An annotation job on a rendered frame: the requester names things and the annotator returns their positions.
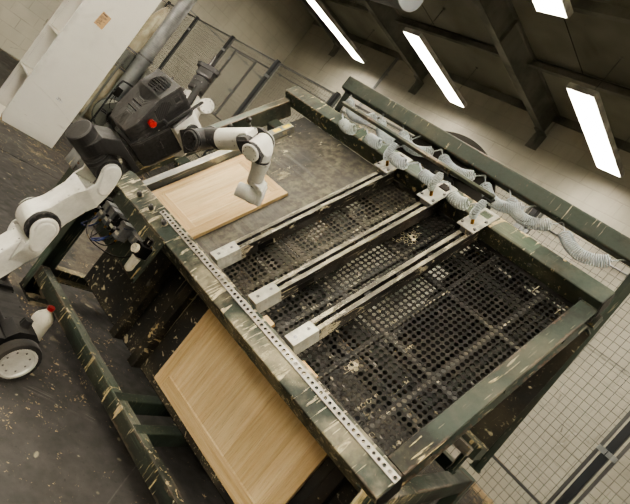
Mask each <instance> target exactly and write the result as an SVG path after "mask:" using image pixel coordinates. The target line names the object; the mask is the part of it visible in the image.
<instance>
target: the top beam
mask: <svg viewBox="0 0 630 504"><path fill-rule="evenodd" d="M285 95H286V97H287V98H289V99H290V102H291V107H292V108H293V109H294V110H296V111H297V112H299V113H300V114H302V115H303V116H304V117H306V118H307V119H309V120H310V121H312V122H313V123H315V124H316V125H317V126H319V127H320V128H322V129H323V130H325V131H326V132H327V133H329V134H330V135H332V136H333V137H335V138H336V139H337V140H339V141H340V142H342V143H343V144H345V145H346V146H348V147H349V148H350V149H352V150H353V151H355V152H356V153H358V154H359V155H360V156H362V157H363V158H365V159H366V160H368V161H369V162H370V163H372V164H373V165H374V164H375V163H377V162H379V161H381V160H383V154H384V152H385V150H386V149H387V147H388V146H390V145H382V147H381V148H380V149H378V150H376V149H373V148H371V147H370V146H369V145H368V144H366V142H365V136H366V135H367V132H366V130H365V129H360V130H357V132H356V133H355V134H354V135H348V134H346V133H344V132H343V131H342V130H341V129H340V128H339V126H338V123H339V121H340V120H341V119H342V114H341V113H339V112H338V111H336V110H335V109H333V108H332V107H330V106H328V105H327V104H325V103H324V102H322V101H321V100H319V99H318V98H316V97H315V96H313V95H312V94H310V93H308V92H307V91H305V90H304V89H302V88H301V87H299V86H295V87H292V88H289V89H286V90H285ZM388 148H389V147H388ZM420 171H421V169H420V166H419V164H418V163H415V164H410V165H408V168H407V169H405V170H400V169H396V170H394V178H393V179H395V180H396V181H398V182H399V183H401V184H402V185H403V186H405V187H406V188H408V189H409V190H411V191H412V192H414V193H415V194H416V195H417V194H418V193H420V192H421V191H423V190H425V189H427V186H428V185H425V184H424V183H422V182H421V181H420V180H419V178H418V174H419V172H420ZM473 207H475V205H470V206H469V208H468V209H467V210H465V211H462V210H459V209H456V208H454V207H453V206H452V205H451V204H449V202H448V201H447V199H446V197H445V198H443V199H442V200H440V201H438V206H437V209H438V210H439V211H441V212H442V213H444V214H445V215H447V216H448V217H449V218H451V219H452V220H454V221H455V222H458V221H459V220H461V219H463V218H464V217H466V216H468V215H469V213H470V211H471V210H472V208H473ZM478 238H480V239H481V240H482V241H484V242H485V243H487V244H488V245H490V246H491V247H492V248H494V249H495V250H497V251H498V252H500V253H501V254H503V255H504V256H505V257H507V258H508V259H510V260H511V261H513V262H514V263H515V264H517V265H518V266H520V267H521V268H523V269H524V270H525V271H527V272H528V273H530V274H531V275H533V276H534V277H536V278H537V279H538V280H540V281H541V282H543V283H544V284H546V285H547V286H548V287H550V288H551V289H553V290H554V291H556V292H557V293H558V294H560V295H561V296H563V297H564V298H566V299H567V300H569V301H570V302H571V303H573V304H574V305H575V304H576V303H577V302H578V301H579V300H584V301H585V302H587V303H588V304H590V305H591V306H593V307H594V308H596V309H597V313H596V314H595V315H593V316H592V317H593V318H594V317H597V316H598V315H599V314H600V313H601V312H603V311H604V310H605V309H606V308H607V307H608V305H609V304H610V302H611V300H612V299H613V297H614V296H615V292H614V291H613V290H611V289H610V288H608V287H607V286H605V285H604V284H602V283H601V282H599V281H597V280H596V279H594V278H593V277H591V276H590V275H588V274H587V273H585V272H584V271H582V270H581V269H579V268H577V267H576V266H574V265H573V264H571V263H570V262H568V261H567V260H565V259H564V258H562V257H561V256H559V255H557V254H556V253H554V252H553V251H551V250H550V249H548V248H547V247H545V246H544V245H542V244H541V243H539V242H537V241H536V240H534V239H533V238H531V237H530V236H528V235H527V234H525V233H524V232H522V231H521V230H519V229H517V228H516V227H514V226H513V225H511V224H510V223H508V222H507V221H505V220H504V219H502V218H501V217H500V218H499V219H497V220H496V221H494V222H492V223H491V224H489V225H487V226H486V227H484V228H483V229H481V230H479V233H478Z"/></svg>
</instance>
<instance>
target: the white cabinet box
mask: <svg viewBox="0 0 630 504"><path fill-rule="evenodd" d="M161 1H162V0H64V1H63V2H62V3H61V5H60V6H59V8H58V9H57V10H56V12H55V13H54V15H53V16H52V17H51V19H50V20H49V21H48V23H47V24H46V26H45V27H44V28H43V30H42V31H41V33H40V34H39V35H38V37H37V38H36V39H35V41H34V42H33V44H32V45H31V46H30V48H29V49H28V51H27V52H26V53H25V55H24V56H23V57H22V59H21V60H20V62H19V63H18V64H17V66H16V67H15V69H14V70H13V71H12V73H11V74H10V75H9V77H8V78H7V80H6V81H5V82H4V84H3V85H2V87H1V88H0V119H1V120H2V121H4V122H6V123H8V124H9V125H11V126H13V127H15V128H17V129H18V130H20V131H22V132H24V133H25V134H27V135H29V136H31V137H32V138H34V139H36V140H38V141H40V142H41V143H43V144H45V145H47V146H48V147H50V148H53V146H54V145H55V144H56V142H57V141H58V140H59V138H60V137H61V136H62V134H63V133H64V131H65V130H66V129H67V127H68V126H69V125H70V123H71V122H72V121H73V119H74V118H75V117H76V115H77V114H78V113H79V111H80V110H81V109H82V107H83V106H84V105H85V103H86V102H87V100H88V99H89V98H90V96H91V95H92V94H93V92H94V91H95V90H96V88H97V87H98V86H99V84H100V83H101V82H102V80H103V79H104V78H105V76H106V75H107V74H108V72H109V71H110V69H111V68H112V67H113V65H114V64H115V63H116V61H117V60H118V59H119V57H120V56H121V55H122V53H123V52H124V51H125V49H126V48H127V47H128V45H129V44H130V43H131V41H132V40H133V38H134V37H135V36H136V34H137V33H138V32H139V30H140V29H141V28H142V26H143V25H144V24H145V22H146V21H147V20H148V18H149V17H150V16H151V14H152V13H153V12H154V10H155V9H156V7H157V6H158V5H159V3H160V2H161Z"/></svg>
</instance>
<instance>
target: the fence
mask: <svg viewBox="0 0 630 504"><path fill-rule="evenodd" d="M287 124H290V123H287ZM287 124H284V125H282V126H285V125H287ZM290 125H291V126H290V127H288V128H283V127H282V126H279V127H277V128H280V129H281V130H280V131H278V132H274V131H272V130H275V129H277V128H274V129H272V130H269V131H267V132H269V133H270V134H271V135H272V136H273V137H274V140H275V139H278V138H280V137H282V136H285V135H287V134H290V133H292V132H294V126H293V125H292V124H290ZM239 154H241V152H240V150H219V151H216V152H214V153H211V154H209V155H206V156H204V157H201V158H199V159H196V160H194V161H191V162H189V163H186V164H184V165H181V166H179V167H176V168H174V169H171V170H169V171H166V172H164V173H161V174H159V175H156V176H154V177H151V178H149V179H146V180H144V181H142V182H143V183H144V184H145V185H146V186H147V187H148V188H149V189H150V191H151V190H153V189H156V188H158V187H160V186H163V185H165V184H168V183H170V182H173V181H175V180H178V179H180V178H182V177H185V176H187V175H190V174H192V173H195V172H197V171H199V170H202V169H204V168H207V167H209V166H212V165H214V164H217V163H219V162H221V161H224V160H226V159H229V158H231V157H234V156H236V155H239Z"/></svg>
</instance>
